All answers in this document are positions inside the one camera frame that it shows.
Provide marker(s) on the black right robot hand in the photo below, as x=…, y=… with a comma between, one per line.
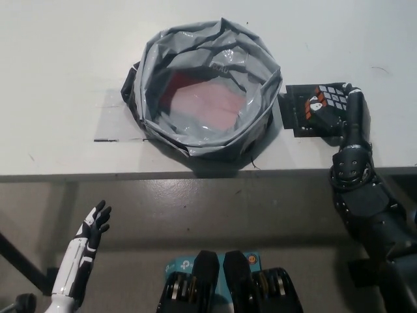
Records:
x=358, y=117

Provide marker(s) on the rubik's cube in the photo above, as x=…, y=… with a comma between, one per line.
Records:
x=332, y=94

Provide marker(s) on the grey plastic bag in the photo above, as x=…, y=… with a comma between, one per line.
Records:
x=163, y=49

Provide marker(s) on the robot body black teal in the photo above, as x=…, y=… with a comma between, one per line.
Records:
x=205, y=270

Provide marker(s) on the clear tape patch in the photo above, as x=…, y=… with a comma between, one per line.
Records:
x=114, y=114

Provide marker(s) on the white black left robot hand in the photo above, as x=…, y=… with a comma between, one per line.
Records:
x=76, y=257

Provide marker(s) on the black tape square marker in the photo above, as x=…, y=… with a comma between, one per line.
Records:
x=290, y=111

